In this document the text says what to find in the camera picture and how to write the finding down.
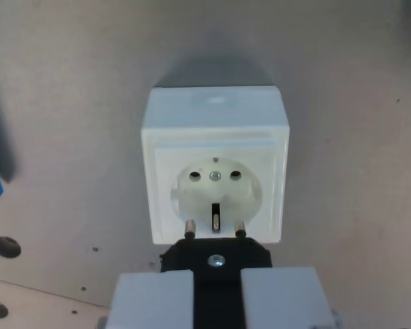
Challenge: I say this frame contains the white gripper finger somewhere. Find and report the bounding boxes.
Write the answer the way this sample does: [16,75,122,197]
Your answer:
[105,269,195,329]
[240,267,339,329]

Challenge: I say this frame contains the black two-pin power plug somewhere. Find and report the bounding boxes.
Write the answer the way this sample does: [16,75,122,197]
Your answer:
[160,220,273,329]

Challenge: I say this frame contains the white wall socket box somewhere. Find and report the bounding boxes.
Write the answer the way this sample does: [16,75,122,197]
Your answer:
[140,86,291,245]

